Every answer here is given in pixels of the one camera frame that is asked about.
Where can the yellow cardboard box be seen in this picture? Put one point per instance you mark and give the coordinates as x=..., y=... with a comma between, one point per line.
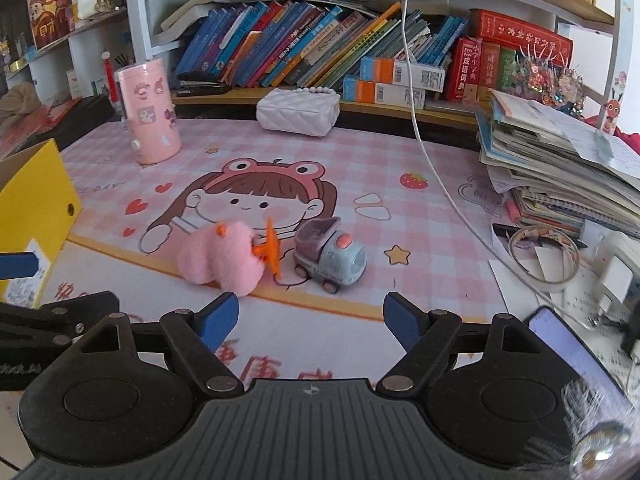
x=39, y=205

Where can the orange white box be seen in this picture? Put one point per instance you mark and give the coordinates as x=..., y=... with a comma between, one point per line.
x=392, y=71
x=371, y=92

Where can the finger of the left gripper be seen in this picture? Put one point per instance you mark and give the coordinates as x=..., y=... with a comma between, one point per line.
x=18, y=265

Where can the white power strip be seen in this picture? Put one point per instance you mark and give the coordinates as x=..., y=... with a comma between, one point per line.
x=617, y=266

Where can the pink cylindrical dispenser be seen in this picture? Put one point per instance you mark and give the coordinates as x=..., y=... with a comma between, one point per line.
x=149, y=112

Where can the black smartphone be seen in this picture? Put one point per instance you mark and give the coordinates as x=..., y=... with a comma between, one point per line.
x=558, y=335

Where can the small pink plush toy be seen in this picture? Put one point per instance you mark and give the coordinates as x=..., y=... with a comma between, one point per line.
x=230, y=255

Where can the white side shelf unit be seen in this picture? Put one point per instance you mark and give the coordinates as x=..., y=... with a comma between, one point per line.
x=72, y=67

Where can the orange white box lower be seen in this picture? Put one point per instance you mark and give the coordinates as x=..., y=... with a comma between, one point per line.
x=371, y=92

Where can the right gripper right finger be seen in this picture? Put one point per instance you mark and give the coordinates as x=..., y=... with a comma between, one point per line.
x=427, y=338

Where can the beige folded cloth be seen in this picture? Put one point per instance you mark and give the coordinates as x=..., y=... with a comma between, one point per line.
x=19, y=101

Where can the white quilted pouch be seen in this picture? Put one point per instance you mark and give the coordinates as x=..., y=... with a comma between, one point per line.
x=307, y=111

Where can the black keyboard piano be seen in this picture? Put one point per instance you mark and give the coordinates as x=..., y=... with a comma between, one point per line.
x=73, y=124

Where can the red dictionary book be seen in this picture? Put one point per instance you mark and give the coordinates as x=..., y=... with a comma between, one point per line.
x=516, y=34

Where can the purple blue toy truck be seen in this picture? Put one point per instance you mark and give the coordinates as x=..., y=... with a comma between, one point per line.
x=324, y=252

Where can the stack of papers and notebooks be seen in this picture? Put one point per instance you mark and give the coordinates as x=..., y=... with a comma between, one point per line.
x=561, y=171

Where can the orange white box upper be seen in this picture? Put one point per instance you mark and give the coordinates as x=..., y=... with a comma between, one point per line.
x=392, y=71

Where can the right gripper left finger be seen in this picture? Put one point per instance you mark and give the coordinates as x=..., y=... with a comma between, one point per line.
x=193, y=339

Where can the red fortune god box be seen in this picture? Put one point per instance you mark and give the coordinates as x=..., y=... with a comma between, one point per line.
x=48, y=20

